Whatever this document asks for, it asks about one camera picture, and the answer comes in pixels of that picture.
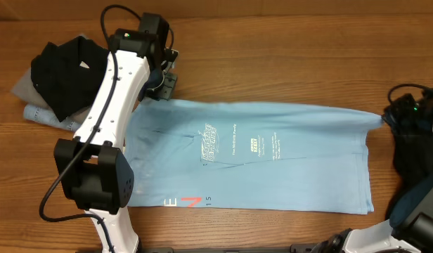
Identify light blue printed t-shirt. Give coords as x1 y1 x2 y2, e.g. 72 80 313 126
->
125 100 382 214

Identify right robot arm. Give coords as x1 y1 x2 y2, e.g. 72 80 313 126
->
310 86 433 253

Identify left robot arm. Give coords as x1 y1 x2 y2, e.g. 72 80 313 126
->
39 13 179 252

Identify black garment at right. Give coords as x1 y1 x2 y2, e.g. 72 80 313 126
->
385 134 433 219

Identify black folded shirt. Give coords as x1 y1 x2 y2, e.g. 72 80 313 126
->
30 35 110 123

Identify light blue folded jeans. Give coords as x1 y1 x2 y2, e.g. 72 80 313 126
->
23 104 86 132

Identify grey folded garment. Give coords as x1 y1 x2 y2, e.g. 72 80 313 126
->
11 33 94 120

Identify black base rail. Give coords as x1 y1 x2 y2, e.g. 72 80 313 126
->
137 243 319 253

